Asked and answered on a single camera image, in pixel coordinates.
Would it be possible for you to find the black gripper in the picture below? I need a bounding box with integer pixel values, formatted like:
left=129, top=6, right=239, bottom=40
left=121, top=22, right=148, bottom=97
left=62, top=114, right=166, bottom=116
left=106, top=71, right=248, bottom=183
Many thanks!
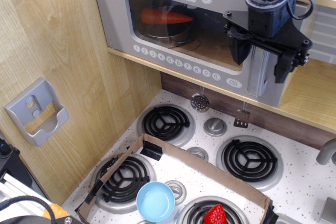
left=224, top=0, right=312, bottom=83

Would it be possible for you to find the grey toy microwave door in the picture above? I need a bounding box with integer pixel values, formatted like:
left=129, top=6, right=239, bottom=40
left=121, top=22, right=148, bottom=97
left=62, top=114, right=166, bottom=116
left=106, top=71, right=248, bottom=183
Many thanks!
left=97, top=0, right=291, bottom=106

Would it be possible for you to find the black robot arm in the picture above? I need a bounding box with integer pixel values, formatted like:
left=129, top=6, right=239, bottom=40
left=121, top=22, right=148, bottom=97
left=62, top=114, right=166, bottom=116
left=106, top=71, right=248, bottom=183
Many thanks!
left=224, top=0, right=314, bottom=83

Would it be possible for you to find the wooden shelf unit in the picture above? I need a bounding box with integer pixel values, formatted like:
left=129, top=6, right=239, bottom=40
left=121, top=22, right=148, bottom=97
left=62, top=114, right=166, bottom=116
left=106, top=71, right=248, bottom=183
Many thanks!
left=107, top=0, right=335, bottom=134

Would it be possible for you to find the hanging metal spatula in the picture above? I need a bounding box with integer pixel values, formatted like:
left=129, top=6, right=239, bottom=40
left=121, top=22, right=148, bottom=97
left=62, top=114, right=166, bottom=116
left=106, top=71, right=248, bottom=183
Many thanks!
left=234, top=102, right=250, bottom=129

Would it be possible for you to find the hanging metal strainer spoon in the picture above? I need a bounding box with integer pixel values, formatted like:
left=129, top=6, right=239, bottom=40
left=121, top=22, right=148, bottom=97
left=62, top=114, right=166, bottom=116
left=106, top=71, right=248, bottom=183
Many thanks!
left=190, top=86, right=210, bottom=113

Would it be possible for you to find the small steel pot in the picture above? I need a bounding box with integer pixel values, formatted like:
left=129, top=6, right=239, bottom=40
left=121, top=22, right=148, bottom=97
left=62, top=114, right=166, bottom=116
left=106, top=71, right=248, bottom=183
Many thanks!
left=138, top=5, right=194, bottom=43

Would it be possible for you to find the grey stove knob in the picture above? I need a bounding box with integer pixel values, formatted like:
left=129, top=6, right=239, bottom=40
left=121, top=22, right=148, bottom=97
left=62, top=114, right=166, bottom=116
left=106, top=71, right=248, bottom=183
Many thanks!
left=203, top=118, right=227, bottom=137

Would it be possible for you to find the back right black burner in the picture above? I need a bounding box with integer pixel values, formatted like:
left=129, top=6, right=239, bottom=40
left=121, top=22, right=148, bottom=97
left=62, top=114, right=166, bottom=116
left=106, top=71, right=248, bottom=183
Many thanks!
left=215, top=135, right=284, bottom=192

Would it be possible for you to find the black burner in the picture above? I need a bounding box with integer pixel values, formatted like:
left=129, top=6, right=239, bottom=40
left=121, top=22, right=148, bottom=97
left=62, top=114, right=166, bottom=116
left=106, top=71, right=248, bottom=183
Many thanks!
left=215, top=135, right=284, bottom=192
left=96, top=154, right=156, bottom=214
left=176, top=196, right=249, bottom=223
left=137, top=104, right=196, bottom=147

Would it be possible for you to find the grey faucet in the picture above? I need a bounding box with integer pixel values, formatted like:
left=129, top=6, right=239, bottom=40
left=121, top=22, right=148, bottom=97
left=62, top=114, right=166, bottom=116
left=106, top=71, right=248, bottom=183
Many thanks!
left=316, top=139, right=336, bottom=165

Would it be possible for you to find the orange toy carrot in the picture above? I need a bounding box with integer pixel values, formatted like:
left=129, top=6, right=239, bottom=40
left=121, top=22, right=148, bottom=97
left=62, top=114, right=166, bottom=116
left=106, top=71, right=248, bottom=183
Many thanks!
left=140, top=8, right=193, bottom=25

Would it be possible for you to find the back left black burner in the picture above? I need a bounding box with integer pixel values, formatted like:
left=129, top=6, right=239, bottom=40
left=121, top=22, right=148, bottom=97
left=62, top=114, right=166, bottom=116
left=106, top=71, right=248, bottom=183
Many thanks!
left=137, top=104, right=196, bottom=147

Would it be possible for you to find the red toy strawberry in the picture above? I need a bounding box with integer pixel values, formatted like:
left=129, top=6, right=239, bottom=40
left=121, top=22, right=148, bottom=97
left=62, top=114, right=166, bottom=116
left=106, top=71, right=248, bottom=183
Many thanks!
left=204, top=204, right=227, bottom=224

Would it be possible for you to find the front right black burner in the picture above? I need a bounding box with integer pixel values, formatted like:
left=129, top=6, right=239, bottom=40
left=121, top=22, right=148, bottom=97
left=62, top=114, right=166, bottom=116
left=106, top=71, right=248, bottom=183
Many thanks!
left=176, top=196, right=249, bottom=223

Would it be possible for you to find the light blue bowl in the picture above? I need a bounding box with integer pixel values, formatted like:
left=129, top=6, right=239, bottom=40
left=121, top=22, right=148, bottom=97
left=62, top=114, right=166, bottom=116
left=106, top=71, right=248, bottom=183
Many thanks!
left=136, top=182, right=175, bottom=222

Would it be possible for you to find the front left black burner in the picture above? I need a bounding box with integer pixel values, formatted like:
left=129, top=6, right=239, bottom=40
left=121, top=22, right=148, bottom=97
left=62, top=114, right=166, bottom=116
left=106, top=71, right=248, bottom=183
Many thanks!
left=96, top=154, right=156, bottom=214

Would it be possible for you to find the brown cardboard tray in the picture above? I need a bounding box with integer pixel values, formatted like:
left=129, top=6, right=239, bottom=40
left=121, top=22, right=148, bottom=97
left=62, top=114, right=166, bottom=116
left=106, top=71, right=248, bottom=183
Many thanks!
left=75, top=134, right=278, bottom=223

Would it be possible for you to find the clear ring knob back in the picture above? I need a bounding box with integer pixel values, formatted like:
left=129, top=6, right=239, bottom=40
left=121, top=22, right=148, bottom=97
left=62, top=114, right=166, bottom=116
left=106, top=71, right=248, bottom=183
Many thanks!
left=187, top=147, right=208, bottom=162

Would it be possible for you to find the clear ring knob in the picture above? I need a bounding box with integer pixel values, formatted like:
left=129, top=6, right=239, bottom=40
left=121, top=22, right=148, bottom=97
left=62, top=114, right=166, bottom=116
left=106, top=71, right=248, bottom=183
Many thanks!
left=187, top=147, right=208, bottom=162
left=165, top=180, right=187, bottom=205

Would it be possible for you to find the clear ring knob front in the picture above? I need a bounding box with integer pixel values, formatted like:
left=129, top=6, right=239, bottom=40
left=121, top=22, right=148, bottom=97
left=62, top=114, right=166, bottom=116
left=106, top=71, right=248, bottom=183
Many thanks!
left=165, top=180, right=187, bottom=205

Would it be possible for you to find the grey wall holder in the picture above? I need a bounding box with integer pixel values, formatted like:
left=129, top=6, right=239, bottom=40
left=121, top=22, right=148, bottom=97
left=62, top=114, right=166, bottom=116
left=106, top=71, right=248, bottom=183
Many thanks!
left=4, top=78, right=69, bottom=147

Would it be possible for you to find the black braided cable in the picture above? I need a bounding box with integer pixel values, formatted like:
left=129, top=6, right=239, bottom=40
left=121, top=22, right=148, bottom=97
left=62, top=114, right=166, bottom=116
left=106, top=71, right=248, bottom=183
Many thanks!
left=0, top=195, right=57, bottom=224

